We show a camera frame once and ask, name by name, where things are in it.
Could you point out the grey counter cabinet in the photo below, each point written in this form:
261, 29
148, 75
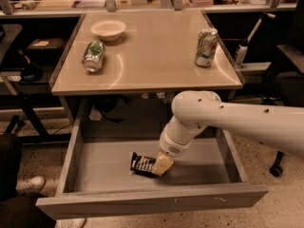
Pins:
156, 53

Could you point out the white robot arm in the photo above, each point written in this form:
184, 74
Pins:
281, 127

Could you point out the white paper bowl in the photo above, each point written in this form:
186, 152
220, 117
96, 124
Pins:
108, 30

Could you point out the white handheld vacuum stick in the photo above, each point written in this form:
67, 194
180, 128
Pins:
243, 44

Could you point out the person's dark trouser leg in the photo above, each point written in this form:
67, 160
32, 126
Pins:
17, 211

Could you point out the open grey drawer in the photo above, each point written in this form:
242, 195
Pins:
96, 179

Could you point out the green soda can upright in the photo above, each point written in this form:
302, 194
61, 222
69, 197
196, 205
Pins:
206, 47

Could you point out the green soda can lying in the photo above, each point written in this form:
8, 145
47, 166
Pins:
93, 57

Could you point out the black rxbar chocolate wrapper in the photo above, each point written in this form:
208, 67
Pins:
142, 165

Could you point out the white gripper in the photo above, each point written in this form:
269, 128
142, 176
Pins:
170, 148

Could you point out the black office chair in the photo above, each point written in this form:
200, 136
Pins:
285, 76

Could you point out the black box with label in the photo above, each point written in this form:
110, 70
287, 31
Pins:
46, 47

